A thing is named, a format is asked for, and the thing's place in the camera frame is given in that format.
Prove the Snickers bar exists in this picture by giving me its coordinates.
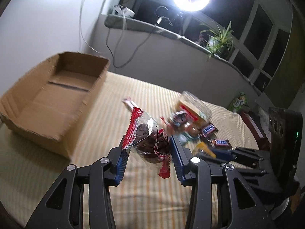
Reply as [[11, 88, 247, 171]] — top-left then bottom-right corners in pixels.
[[211, 139, 232, 150], [201, 123, 218, 139]]

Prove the yellow candy packet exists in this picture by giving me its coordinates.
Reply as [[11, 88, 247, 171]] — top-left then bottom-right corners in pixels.
[[192, 142, 217, 158]]

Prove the red clear dried fruit bag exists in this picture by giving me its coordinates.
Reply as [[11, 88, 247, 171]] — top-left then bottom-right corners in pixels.
[[122, 97, 171, 179]]

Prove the striped beige mattress cover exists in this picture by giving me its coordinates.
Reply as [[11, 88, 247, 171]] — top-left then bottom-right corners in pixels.
[[0, 71, 259, 229]]

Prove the clear plastic snack bag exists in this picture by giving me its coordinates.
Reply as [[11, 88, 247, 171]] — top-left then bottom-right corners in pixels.
[[174, 91, 212, 125]]

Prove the green snack bag on floor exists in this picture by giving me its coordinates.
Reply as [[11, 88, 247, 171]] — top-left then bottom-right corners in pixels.
[[227, 92, 248, 113]]

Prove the brown cardboard box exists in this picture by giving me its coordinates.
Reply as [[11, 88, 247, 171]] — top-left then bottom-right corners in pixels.
[[1, 52, 110, 159]]

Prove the green spider plant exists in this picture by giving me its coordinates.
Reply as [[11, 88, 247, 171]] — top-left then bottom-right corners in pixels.
[[200, 21, 233, 60]]

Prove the grey stone window sill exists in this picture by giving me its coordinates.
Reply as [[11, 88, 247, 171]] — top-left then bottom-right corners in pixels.
[[104, 15, 262, 96]]

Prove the white power strip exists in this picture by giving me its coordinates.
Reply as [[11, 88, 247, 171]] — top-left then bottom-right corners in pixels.
[[113, 5, 135, 18]]

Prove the black hanging cable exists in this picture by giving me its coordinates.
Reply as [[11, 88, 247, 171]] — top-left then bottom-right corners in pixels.
[[105, 6, 175, 69]]

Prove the white hanging cable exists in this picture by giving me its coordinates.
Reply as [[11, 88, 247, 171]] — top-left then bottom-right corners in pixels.
[[78, 0, 106, 54]]

